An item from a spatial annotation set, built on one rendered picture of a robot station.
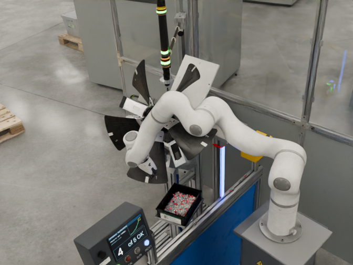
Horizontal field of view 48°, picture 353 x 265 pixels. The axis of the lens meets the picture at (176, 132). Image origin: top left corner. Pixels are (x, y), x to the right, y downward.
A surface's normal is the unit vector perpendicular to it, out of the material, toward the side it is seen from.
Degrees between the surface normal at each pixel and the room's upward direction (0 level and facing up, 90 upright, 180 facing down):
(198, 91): 50
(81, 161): 0
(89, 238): 15
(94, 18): 90
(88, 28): 90
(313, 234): 1
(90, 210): 0
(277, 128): 90
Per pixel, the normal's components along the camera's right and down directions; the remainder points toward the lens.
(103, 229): -0.25, -0.88
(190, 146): -0.15, -0.56
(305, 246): -0.07, -0.82
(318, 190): -0.67, 0.45
